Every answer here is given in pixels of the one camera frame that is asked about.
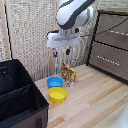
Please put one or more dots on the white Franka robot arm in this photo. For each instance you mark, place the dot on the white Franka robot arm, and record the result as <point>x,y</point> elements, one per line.
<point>71,13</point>

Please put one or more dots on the black fabric storage box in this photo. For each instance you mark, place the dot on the black fabric storage box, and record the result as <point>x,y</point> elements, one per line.
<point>20,100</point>

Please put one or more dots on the dark brown drawer cabinet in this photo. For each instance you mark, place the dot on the dark brown drawer cabinet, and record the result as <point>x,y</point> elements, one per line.
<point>110,50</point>

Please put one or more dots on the blue bowl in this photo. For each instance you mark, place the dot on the blue bowl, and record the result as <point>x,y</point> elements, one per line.
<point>55,82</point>

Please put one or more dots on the yellow bowl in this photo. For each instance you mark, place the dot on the yellow bowl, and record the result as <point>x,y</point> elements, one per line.
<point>57,94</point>

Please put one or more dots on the beige woven curtain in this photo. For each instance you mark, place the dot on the beige woven curtain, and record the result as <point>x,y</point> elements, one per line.
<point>30,33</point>

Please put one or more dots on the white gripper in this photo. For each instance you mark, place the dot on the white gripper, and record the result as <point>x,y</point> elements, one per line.
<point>62,39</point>

